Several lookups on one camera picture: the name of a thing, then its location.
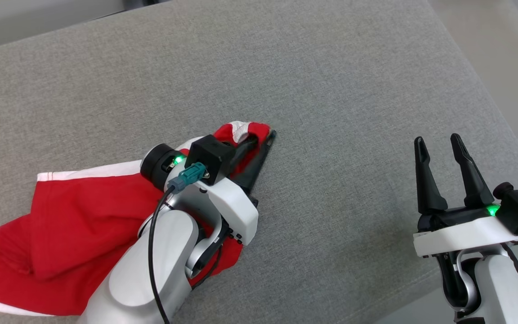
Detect red shorts with white waistband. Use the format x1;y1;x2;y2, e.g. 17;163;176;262
0;121;273;316

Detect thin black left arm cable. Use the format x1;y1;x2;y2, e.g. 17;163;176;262
148;186;177;324

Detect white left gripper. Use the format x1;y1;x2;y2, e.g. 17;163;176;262
140;130;278;247

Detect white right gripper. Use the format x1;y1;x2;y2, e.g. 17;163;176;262
413;133;518;258

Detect teal left camera connector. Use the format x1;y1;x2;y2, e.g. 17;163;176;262
168;162;208;194

